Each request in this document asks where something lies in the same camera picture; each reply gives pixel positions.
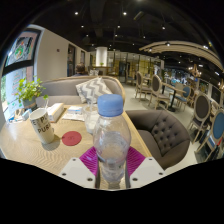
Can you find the flat round red coaster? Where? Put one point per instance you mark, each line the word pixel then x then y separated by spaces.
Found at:
pixel 71 138

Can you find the dark grey tufted armchair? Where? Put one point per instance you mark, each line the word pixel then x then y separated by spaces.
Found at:
pixel 163 133

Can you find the colourful window poster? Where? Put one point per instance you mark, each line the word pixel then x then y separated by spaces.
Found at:
pixel 21 48

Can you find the white printed paper box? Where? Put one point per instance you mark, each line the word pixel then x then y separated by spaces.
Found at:
pixel 55 111

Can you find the grey white chevron cushion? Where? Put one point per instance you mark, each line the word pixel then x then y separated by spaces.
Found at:
pixel 93 88

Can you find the wooden dining table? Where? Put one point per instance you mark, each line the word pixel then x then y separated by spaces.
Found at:
pixel 173 87

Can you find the green potted plant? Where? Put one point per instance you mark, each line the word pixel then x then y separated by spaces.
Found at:
pixel 28 90

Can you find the group of wooden dining chairs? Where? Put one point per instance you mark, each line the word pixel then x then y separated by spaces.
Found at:
pixel 155 85

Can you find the clear blue-capped water bottle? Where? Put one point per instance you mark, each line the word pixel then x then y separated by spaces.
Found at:
pixel 111 143

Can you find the person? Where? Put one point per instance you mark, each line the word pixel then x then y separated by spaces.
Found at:
pixel 80 69

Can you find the group of ceiling spot lights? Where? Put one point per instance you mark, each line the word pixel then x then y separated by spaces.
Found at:
pixel 76 13

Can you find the white mug with black lettering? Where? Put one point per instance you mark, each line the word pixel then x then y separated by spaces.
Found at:
pixel 41 126

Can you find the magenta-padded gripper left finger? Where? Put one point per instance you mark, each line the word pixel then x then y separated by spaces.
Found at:
pixel 87 160

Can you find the grey curved wood-framed sofa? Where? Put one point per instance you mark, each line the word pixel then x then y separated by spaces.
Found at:
pixel 60 88

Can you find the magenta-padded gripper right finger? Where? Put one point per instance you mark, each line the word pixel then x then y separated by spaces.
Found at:
pixel 136 160

